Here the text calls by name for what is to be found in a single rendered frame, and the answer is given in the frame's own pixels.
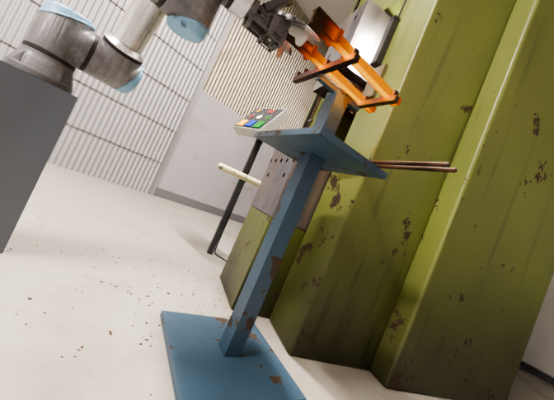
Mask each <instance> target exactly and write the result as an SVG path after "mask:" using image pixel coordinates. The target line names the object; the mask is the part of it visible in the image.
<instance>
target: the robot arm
mask: <svg viewBox="0 0 554 400"><path fill-rule="evenodd" d="M293 1H294V0H269V1H266V2H264V3H263V4H262V5H261V0H132V1H131V3H130V4H129V6H128V7H127V9H126V11H125V13H124V15H123V16H122V18H121V19H120V22H119V24H118V25H117V27H116V28H115V30H114V32H112V33H105V34H104V36H103V37H102V38H101V37H100V36H98V35H97V34H95V33H94V32H95V27H94V25H93V24H92V23H91V22H90V21H89V20H88V19H86V17H84V16H82V15H81V14H79V13H78V12H75V11H74V10H73V9H71V8H70V7H67V6H65V5H63V4H61V3H59V2H55V1H45V2H44V3H43V4H42V6H41V7H40V9H39V10H38V11H37V13H36V15H35V18H34V20H33V22H32V23H31V26H30V28H29V30H28V31H27V33H26V36H25V38H24V40H23V41H22V43H21V46H20V47H19V48H17V49H15V50H14V51H12V52H11V53H10V54H8V55H7V56H5V57H4V59H3V62H5V63H7V64H10V65H12V66H14V67H16V68H19V69H20V70H22V71H24V72H26V73H29V74H30V75H32V76H34V77H37V78H39V79H41V80H43V81H45V82H47V83H49V84H51V85H53V86H55V87H57V88H59V89H61V90H63V91H66V92H68V93H70V94H72V92H73V74H74V72H75V70H76V68H77V69H79V70H81V71H83V72H84V73H86V74H88V75H90V76H91V77H93V78H95V79H97V80H98V81H100V82H103V83H104V84H105V85H107V86H109V87H112V88H113V89H115V90H117V91H119V92H122V93H129V92H131V91H133V90H134V89H135V87H136V86H137V85H138V84H139V82H140V81H141V79H142V77H143V73H144V71H145V67H144V66H143V65H142V63H143V56H142V52H143V51H144V49H145V48H146V46H147V45H148V42H149V41H150V40H151V39H152V37H153V35H154V33H155V32H156V30H157V28H158V27H159V26H160V24H161V22H162V20H163V18H164V17H165V15H167V19H166V20H167V25H168V27H169V28H170V29H171V30H172V31H173V32H174V33H175V34H177V35H178V36H180V37H181V38H182V39H184V40H187V41H189V42H193V43H200V42H202V41H203V40H204V38H205V36H206V35H207V33H209V28H210V26H211V24H212V22H213V20H214V18H215V15H216V13H217V11H218V9H219V7H220V4H222V5H223V6H224V7H225V8H227V9H228V10H229V11H230V12H231V13H232V14H233V15H234V16H236V17H237V18H238V19H239V20H242V19H243V18H244V19H245V20H244V22H243V23H242V26H243V27H244V28H246V29H247V30H248V31H249V32H251V33H252V34H253V35H254V36H255V37H256V38H257V41H256V42H257V43H258V44H260V45H261V46H262V47H263V48H265V49H266V50H267V51H268V52H271V51H274V50H275V49H277V51H276V57H277V58H278V59H279V58H280V56H281V55H282V54H283V53H284V52H285V53H287V54H288V55H289V56H292V49H291V47H290V46H289V43H288V42H287V40H286V38H287V36H288V35H287V32H288V31H289V34H290V35H292V36H294V37H295V44H296V45H297V46H303V45H304V44H305V43H306V41H307V40H308V39H309V38H311V39H313V40H315V41H317V42H320V39H319V38H318V36H317V35H316V34H315V33H314V32H313V30H312V29H311V28H310V27H309V26H307V25H306V23H304V22H303V21H301V20H300V19H298V18H297V17H296V16H294V15H291V14H288V13H285V12H282V11H279V10H280V9H282V8H285V7H290V6H291V5H292V4H293ZM264 45H265V46H266V47H267V48H268V49H267V48H266V47H265V46H264Z"/></svg>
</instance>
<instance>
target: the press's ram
mask: <svg viewBox="0 0 554 400"><path fill-rule="evenodd" d="M390 18H391V17H390V16H389V15H388V14H387V13H386V12H385V11H384V10H383V9H382V8H381V7H380V6H379V5H378V4H377V3H375V2H374V1H373V0H367V1H366V2H365V3H363V4H362V5H361V6H360V7H359V8H358V9H357V10H355V11H354V12H353V13H352V14H351V15H350V16H348V17H347V18H346V19H345V20H344V21H343V22H341V23H340V24H339V25H338V26H339V27H340V28H342V29H343V30H344V31H345V32H344V34H343V36H344V37H345V38H346V39H347V41H348V42H349V43H350V44H351V45H352V46H353V47H354V48H355V47H357V48H358V50H359V51H360V53H359V54H360V55H361V56H362V57H363V58H364V59H365V60H366V61H367V63H368V64H369V65H370V63H371V62H372V61H373V57H374V55H375V53H376V51H377V48H378V46H379V43H380V41H381V39H382V37H383V34H384V31H385V30H386V28H387V24H388V22H389V21H388V20H389V19H390ZM340 57H341V54H340V53H339V52H338V51H337V50H336V49H335V48H334V47H333V46H331V47H329V49H328V51H327V52H326V56H325V59H329V60H330V61H331V62H332V61H335V60H337V59H339V58H340ZM370 66H371V65H370ZM371 67H372V66H371ZM372 68H373V67H372ZM373 69H374V68H373ZM340 70H341V71H343V72H344V73H346V74H347V75H349V76H350V77H351V78H353V79H354V80H355V81H356V82H358V83H359V84H361V85H362V86H363V87H366V84H367V81H366V80H365V79H364V78H363V77H362V76H361V75H360V74H359V73H358V72H357V71H356V70H355V69H354V68H353V67H352V66H351V65H350V66H348V67H345V68H341V69H340Z"/></svg>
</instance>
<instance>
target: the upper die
mask: <svg viewBox="0 0 554 400"><path fill-rule="evenodd" d="M338 71H339V72H340V73H341V74H342V75H343V76H344V77H345V78H346V79H347V80H348V81H349V82H351V83H352V84H353V85H354V86H355V87H356V88H357V89H358V90H359V91H360V92H361V93H362V94H363V92H364V89H365V87H363V86H362V85H361V84H359V83H358V82H356V81H355V80H354V79H353V78H351V77H350V76H349V75H347V74H346V73H344V72H343V71H341V70H340V69H338ZM324 75H325V74H324ZM325 76H326V77H327V78H328V79H329V80H330V81H331V82H333V81H332V80H331V79H330V78H329V77H328V76H327V75H325ZM333 83H334V82H333ZM334 84H335V85H336V86H337V87H338V88H339V89H340V90H341V91H343V90H342V89H341V88H340V87H339V86H338V85H337V84H336V83H334ZM313 92H315V93H316V94H317V95H318V96H320V97H322V98H323V99H325V97H326V94H327V93H329V92H330V91H329V90H328V89H326V88H325V87H324V86H323V85H322V84H320V83H319V82H318V81H317V83H316V85H315V87H314V89H313ZM343 93H344V94H346V95H347V96H348V97H349V98H350V99H351V100H353V101H354V99H352V98H351V97H350V96H349V95H348V94H347V93H346V92H345V91H343Z"/></svg>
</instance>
